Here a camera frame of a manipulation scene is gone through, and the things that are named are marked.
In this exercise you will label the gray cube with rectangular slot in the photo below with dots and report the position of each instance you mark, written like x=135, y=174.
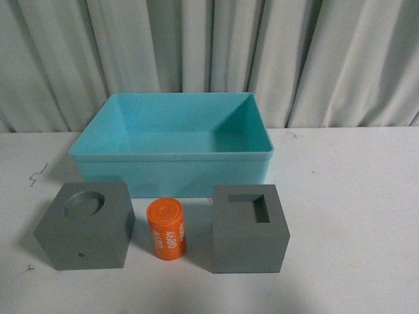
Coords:
x=250, y=232

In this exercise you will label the light blue plastic box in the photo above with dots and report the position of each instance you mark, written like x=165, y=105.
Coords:
x=175, y=144

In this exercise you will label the orange cylinder labelled 4680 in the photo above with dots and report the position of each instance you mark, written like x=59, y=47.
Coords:
x=166, y=222

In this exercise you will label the white pleated curtain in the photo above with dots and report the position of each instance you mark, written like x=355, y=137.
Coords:
x=309, y=63

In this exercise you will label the gray cube with round hole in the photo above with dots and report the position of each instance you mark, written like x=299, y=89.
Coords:
x=88, y=226

